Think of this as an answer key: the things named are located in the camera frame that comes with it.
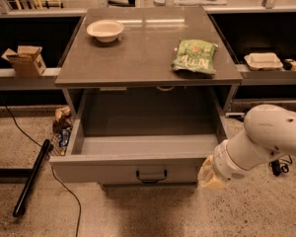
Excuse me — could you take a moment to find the grey top drawer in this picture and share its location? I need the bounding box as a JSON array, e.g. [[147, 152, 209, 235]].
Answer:
[[48, 88, 236, 185]]

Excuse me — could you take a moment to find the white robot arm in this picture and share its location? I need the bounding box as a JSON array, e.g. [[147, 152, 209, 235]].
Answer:
[[200, 104, 296, 190]]

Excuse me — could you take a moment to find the grey drawer cabinet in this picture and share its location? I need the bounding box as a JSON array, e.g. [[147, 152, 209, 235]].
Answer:
[[54, 6, 244, 193]]

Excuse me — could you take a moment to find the green snack bag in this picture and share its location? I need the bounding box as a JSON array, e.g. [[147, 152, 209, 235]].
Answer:
[[172, 39, 217, 75]]

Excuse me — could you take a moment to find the white foam takeout container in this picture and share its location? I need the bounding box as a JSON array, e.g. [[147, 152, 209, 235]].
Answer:
[[244, 52, 283, 71]]

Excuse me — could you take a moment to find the yellow black tape measure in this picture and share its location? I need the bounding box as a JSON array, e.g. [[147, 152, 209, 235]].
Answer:
[[282, 59, 296, 71]]

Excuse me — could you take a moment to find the black tube on floor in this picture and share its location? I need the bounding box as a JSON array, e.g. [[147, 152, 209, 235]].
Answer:
[[13, 139, 50, 217]]

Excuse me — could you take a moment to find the white paper bowl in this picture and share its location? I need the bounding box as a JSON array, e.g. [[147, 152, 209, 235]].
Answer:
[[87, 20, 124, 42]]

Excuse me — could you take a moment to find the small cardboard box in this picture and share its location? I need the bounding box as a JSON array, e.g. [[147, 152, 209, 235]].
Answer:
[[2, 45, 46, 78]]

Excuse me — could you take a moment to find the black power adapter with cable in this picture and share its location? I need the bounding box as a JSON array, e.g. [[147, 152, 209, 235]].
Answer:
[[269, 156, 293, 177]]

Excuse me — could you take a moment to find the black floor cable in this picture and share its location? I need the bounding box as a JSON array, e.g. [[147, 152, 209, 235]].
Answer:
[[0, 74, 82, 237]]

